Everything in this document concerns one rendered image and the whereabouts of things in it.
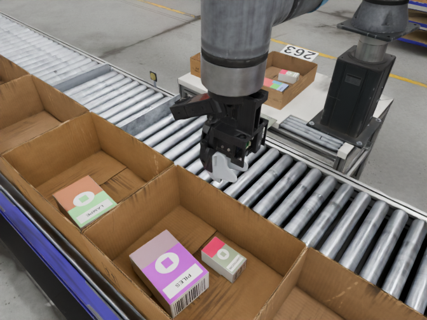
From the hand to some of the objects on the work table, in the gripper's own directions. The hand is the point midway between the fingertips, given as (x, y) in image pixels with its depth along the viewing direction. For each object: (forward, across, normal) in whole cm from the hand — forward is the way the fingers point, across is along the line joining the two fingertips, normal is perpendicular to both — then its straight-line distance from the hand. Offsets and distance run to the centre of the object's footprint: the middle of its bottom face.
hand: (216, 174), depth 61 cm
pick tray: (+46, +112, +39) cm, 127 cm away
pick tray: (+46, +114, +70) cm, 142 cm away
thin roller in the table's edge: (+47, +82, +7) cm, 95 cm away
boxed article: (+45, +121, +36) cm, 134 cm away
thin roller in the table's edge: (+47, +85, +6) cm, 97 cm away
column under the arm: (+45, +100, -3) cm, 109 cm away
